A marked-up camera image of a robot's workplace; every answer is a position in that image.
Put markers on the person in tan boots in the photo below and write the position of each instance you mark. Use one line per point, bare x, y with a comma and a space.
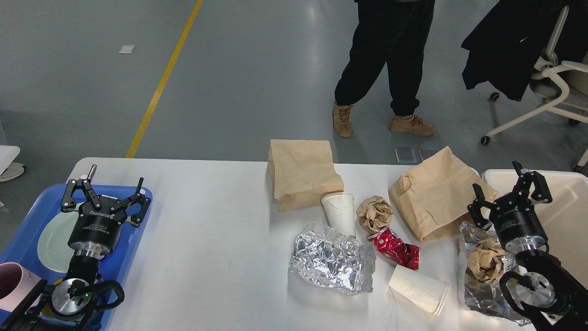
390, 34

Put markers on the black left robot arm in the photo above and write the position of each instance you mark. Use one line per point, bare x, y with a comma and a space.
84, 291

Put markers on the blue plastic tray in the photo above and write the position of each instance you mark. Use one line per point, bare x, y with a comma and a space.
23, 246

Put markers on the white office chair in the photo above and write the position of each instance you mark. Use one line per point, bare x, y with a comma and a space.
546, 82

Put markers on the green plate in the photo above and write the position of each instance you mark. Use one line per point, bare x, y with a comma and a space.
53, 250

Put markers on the crushed red can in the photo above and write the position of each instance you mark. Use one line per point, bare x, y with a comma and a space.
388, 243

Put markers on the crumpled brown paper ball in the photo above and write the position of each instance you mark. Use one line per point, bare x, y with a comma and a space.
374, 214

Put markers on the crumpled aluminium foil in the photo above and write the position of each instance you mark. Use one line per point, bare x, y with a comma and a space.
325, 257

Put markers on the crumpled brown paper bag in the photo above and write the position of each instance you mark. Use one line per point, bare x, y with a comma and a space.
433, 197

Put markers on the pink mug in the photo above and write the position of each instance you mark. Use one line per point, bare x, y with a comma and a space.
15, 284

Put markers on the beige plastic bin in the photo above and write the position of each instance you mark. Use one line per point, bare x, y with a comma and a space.
565, 220

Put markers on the upright white paper cup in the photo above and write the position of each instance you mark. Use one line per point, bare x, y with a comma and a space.
340, 212

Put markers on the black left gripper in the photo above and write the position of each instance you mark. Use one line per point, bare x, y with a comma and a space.
98, 227

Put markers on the foil with brown paper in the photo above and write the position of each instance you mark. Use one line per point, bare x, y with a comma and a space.
481, 264

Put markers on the flat brown paper bag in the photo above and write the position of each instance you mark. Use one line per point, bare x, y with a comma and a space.
302, 172

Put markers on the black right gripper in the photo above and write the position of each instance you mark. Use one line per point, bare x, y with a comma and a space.
514, 218

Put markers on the lying white paper cup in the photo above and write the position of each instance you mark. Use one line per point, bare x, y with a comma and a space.
428, 293

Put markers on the dark teal mug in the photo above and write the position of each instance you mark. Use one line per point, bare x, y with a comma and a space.
93, 323

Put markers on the white side table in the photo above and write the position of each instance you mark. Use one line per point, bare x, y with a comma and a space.
8, 168

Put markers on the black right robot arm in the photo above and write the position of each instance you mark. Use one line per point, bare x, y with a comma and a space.
549, 296

